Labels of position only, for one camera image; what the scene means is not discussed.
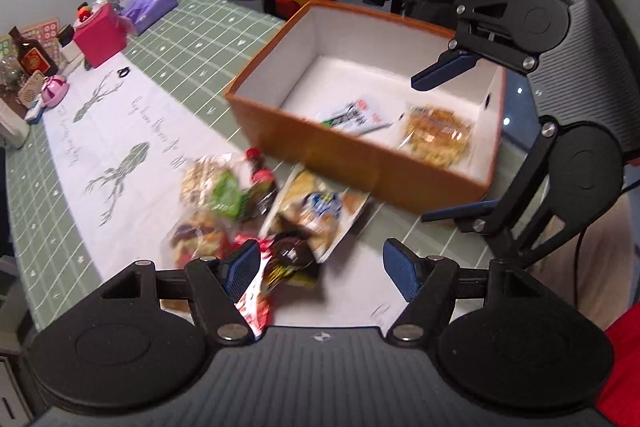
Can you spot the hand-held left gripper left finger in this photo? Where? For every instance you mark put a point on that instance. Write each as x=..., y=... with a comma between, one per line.
x=245, y=264

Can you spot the small red figurine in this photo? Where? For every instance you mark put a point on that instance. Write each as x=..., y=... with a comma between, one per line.
x=85, y=12

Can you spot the patterned card box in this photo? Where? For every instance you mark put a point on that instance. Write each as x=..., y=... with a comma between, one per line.
x=45, y=32

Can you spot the orange cardboard box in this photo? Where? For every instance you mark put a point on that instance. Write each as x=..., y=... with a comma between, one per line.
x=350, y=157

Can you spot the pink round container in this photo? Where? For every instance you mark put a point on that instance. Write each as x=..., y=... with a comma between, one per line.
x=52, y=89

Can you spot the golden cracker packet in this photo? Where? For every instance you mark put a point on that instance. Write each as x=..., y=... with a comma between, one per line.
x=437, y=132

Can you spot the dark red snack packet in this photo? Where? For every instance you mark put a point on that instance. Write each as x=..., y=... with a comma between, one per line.
x=260, y=182

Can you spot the clear packet of nuts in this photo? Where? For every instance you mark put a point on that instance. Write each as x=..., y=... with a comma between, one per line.
x=197, y=179

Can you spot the clear packet of dried fruit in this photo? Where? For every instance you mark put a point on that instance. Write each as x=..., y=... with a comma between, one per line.
x=192, y=237

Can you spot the green checked tablecloth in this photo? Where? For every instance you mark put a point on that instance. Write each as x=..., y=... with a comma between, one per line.
x=210, y=32

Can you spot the beige cloth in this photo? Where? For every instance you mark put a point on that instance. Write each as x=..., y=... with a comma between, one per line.
x=605, y=267

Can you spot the white plastic object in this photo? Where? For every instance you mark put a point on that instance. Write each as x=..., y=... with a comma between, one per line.
x=12, y=127

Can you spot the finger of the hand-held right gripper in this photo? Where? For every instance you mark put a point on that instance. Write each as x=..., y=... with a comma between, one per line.
x=442, y=68
x=460, y=210

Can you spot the brown glass bottle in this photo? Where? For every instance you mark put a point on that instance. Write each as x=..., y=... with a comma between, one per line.
x=35, y=57

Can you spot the pink box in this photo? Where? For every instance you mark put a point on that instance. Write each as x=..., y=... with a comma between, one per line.
x=100, y=37

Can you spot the white and black snack packet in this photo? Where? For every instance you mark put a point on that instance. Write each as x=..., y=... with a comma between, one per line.
x=350, y=112

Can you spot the red cloth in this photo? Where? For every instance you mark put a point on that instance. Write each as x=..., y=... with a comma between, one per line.
x=625, y=367

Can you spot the purple tissue pack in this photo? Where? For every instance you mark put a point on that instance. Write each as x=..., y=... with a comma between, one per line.
x=150, y=4

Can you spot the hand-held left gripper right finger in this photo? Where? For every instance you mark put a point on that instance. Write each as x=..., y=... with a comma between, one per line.
x=400, y=264

